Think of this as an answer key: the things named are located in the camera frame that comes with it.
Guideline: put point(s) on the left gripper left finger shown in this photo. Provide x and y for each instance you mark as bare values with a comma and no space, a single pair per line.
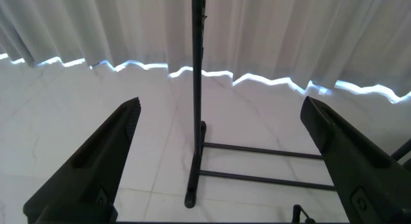
93,172

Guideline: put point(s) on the white curtain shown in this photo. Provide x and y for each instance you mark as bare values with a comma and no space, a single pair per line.
289,34

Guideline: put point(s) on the black clothes rack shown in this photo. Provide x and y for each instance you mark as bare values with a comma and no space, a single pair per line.
197,89

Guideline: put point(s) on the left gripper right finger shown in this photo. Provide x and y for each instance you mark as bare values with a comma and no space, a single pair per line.
363,179

